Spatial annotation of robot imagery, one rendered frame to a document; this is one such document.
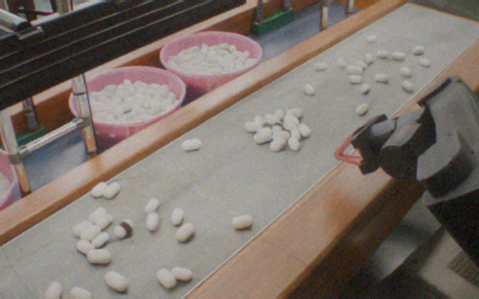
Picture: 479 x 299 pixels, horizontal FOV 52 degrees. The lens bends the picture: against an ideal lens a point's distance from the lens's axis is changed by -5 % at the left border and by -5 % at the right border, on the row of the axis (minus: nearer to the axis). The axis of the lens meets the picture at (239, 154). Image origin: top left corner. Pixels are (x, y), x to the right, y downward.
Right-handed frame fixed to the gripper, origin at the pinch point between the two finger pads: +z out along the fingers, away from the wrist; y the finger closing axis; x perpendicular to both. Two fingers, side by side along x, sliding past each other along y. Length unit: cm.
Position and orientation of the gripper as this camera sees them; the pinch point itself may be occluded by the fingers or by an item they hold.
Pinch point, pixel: (339, 155)
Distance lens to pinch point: 91.7
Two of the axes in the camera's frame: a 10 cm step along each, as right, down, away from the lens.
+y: -6.5, 4.3, -6.3
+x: 4.8, 8.7, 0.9
